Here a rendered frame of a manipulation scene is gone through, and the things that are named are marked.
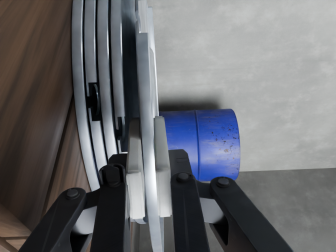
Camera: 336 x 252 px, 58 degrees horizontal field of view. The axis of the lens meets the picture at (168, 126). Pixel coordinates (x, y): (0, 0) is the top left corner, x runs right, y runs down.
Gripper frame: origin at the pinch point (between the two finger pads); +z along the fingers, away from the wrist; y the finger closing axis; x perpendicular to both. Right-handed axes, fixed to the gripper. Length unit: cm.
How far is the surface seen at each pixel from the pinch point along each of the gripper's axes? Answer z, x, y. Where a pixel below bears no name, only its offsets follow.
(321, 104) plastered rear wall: 236, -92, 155
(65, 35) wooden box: 4.2, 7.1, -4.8
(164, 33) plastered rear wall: 214, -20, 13
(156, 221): -0.2, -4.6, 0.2
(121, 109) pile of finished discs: 3.0, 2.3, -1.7
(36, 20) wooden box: 0.4, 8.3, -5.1
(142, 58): 1.8, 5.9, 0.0
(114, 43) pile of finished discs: 4.5, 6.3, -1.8
